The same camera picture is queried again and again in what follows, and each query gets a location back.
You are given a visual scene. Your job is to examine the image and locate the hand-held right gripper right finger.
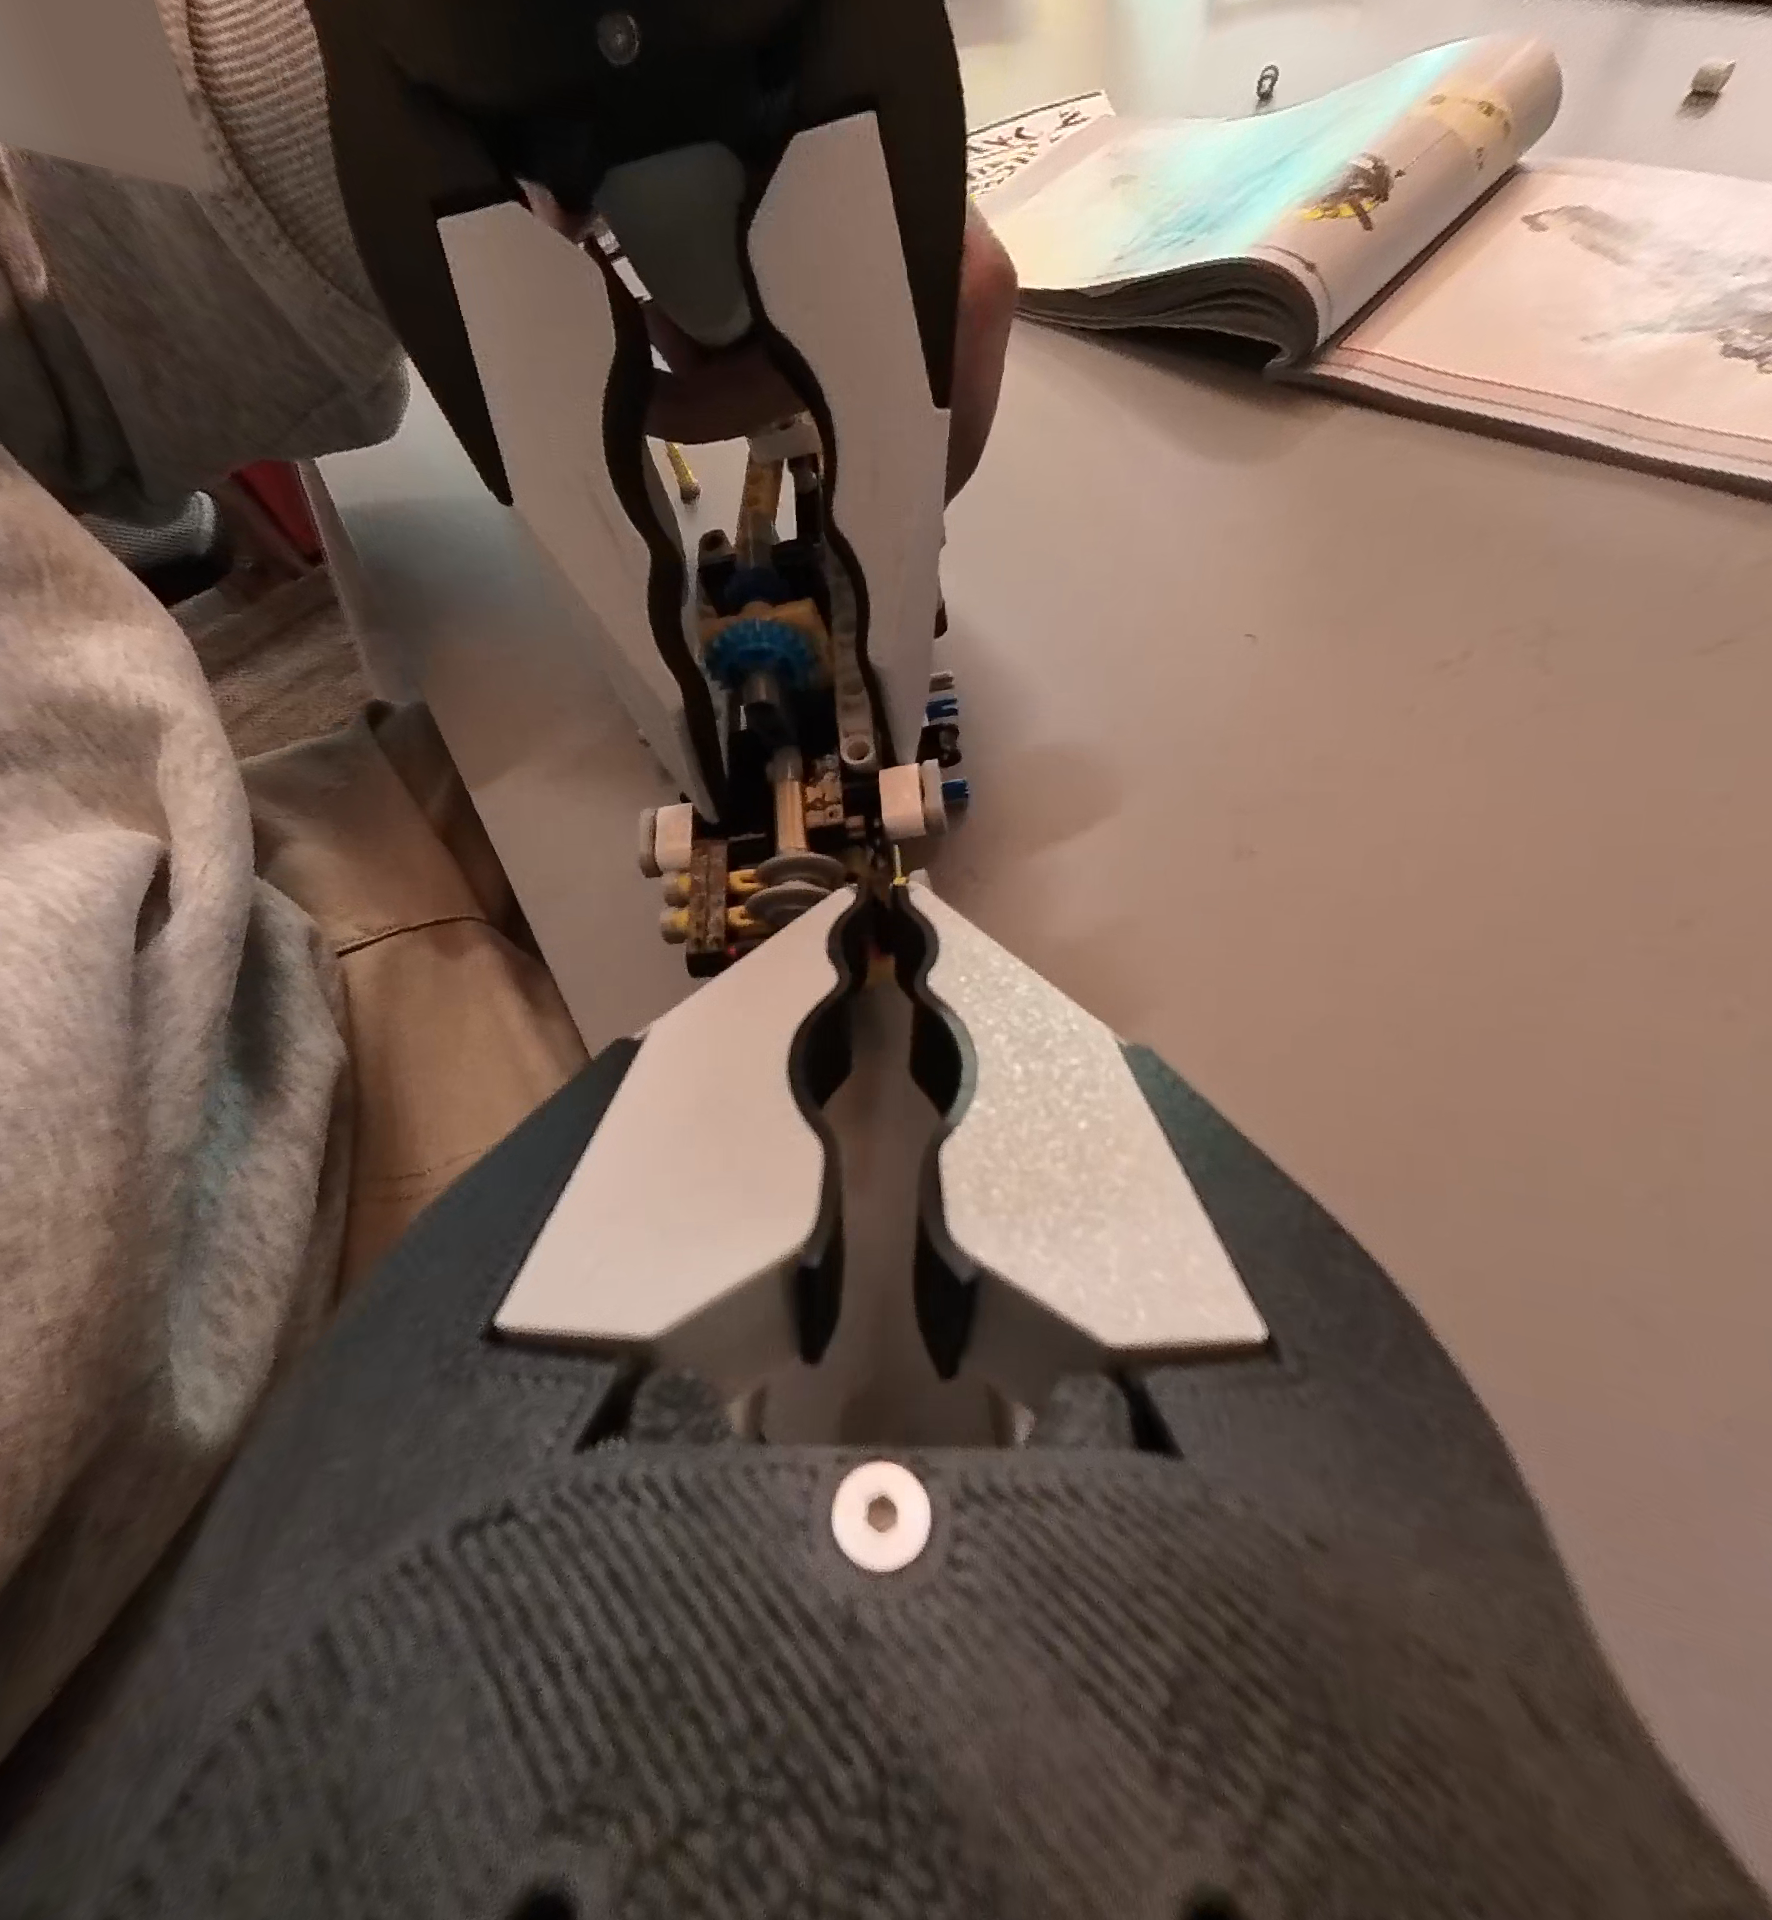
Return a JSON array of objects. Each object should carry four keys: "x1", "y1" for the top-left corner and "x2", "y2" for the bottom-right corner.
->
[{"x1": 888, "y1": 884, "x2": 1275, "y2": 1446}]

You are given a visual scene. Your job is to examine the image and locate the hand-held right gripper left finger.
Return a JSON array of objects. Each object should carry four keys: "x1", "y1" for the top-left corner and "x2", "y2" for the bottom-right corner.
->
[{"x1": 494, "y1": 884, "x2": 888, "y2": 1430}]

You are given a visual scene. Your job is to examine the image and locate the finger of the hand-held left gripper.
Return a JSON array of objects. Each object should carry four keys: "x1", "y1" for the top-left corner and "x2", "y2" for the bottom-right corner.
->
[
  {"x1": 738, "y1": 103, "x2": 966, "y2": 707},
  {"x1": 437, "y1": 201, "x2": 738, "y2": 824}
]

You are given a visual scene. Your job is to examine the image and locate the lego technic vehicle assembly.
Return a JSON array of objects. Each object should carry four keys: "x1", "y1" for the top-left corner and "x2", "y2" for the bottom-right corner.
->
[{"x1": 632, "y1": 427, "x2": 973, "y2": 996}]

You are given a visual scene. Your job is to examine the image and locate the person's left forearm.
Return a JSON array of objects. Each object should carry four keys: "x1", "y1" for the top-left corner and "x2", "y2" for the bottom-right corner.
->
[{"x1": 150, "y1": 0, "x2": 415, "y2": 444}]

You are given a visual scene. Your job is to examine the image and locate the lego instruction booklet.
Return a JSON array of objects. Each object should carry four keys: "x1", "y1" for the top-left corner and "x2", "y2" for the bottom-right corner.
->
[{"x1": 966, "y1": 31, "x2": 1772, "y2": 516}]

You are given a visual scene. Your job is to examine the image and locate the person's left hand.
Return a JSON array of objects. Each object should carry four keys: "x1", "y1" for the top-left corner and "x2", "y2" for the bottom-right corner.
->
[{"x1": 945, "y1": 214, "x2": 1032, "y2": 504}]

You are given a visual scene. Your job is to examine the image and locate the red object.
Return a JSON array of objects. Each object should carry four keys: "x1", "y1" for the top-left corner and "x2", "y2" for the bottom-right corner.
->
[{"x1": 228, "y1": 457, "x2": 322, "y2": 571}]

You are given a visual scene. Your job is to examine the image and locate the person's beige pants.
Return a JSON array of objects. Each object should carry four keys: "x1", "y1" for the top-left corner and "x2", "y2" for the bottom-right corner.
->
[{"x1": 199, "y1": 571, "x2": 591, "y2": 1290}]

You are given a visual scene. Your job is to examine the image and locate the person's grey sweatshirt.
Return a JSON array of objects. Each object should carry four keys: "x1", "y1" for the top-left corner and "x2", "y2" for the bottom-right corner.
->
[{"x1": 0, "y1": 127, "x2": 351, "y2": 1856}]

